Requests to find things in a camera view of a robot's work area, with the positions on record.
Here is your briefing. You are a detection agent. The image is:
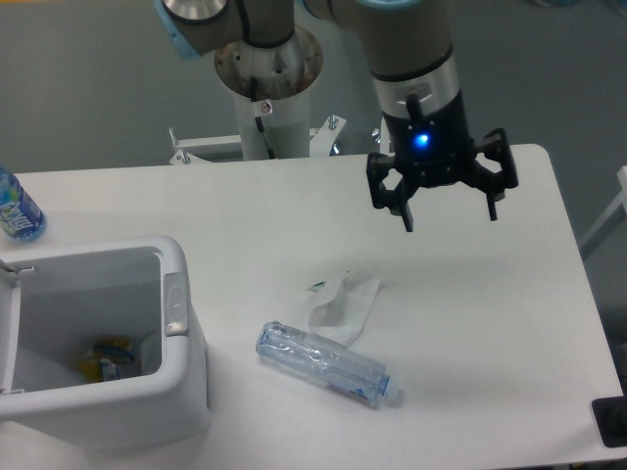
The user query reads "white frame at right edge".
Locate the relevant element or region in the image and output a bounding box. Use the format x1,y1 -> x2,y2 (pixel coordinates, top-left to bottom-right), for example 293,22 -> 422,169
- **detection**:
579,166 -> 626,259

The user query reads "crushed clear plastic bottle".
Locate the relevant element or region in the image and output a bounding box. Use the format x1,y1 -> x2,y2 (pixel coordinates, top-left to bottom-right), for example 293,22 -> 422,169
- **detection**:
256,321 -> 401,407

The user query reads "black object at table corner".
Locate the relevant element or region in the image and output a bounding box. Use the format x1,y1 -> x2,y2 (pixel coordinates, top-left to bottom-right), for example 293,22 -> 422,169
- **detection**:
592,396 -> 626,448

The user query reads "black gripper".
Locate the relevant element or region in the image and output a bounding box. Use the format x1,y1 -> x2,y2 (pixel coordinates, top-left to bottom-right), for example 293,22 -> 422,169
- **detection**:
365,90 -> 520,233

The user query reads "blue labelled water bottle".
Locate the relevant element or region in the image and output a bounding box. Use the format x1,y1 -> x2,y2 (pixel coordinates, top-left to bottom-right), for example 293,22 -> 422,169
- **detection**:
1,167 -> 47,243

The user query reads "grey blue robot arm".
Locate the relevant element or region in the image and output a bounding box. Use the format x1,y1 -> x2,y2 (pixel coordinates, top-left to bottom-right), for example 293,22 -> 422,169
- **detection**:
154,1 -> 518,229

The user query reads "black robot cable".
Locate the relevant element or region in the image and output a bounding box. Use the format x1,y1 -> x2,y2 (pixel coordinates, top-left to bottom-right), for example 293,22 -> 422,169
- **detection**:
249,75 -> 276,161

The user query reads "white paper wrapper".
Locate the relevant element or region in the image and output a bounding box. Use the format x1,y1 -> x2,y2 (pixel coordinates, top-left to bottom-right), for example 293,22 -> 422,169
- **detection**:
309,270 -> 381,347

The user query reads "yellow blue trash in bin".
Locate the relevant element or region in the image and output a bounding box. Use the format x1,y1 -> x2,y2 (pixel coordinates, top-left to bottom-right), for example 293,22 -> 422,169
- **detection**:
78,336 -> 141,383

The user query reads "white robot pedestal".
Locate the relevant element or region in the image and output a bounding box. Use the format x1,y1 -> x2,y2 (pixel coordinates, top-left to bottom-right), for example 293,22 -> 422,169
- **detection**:
169,25 -> 347,165

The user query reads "white plastic trash can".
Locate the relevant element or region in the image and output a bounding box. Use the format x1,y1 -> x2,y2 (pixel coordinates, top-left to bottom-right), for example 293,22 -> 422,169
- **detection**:
1,236 -> 212,448

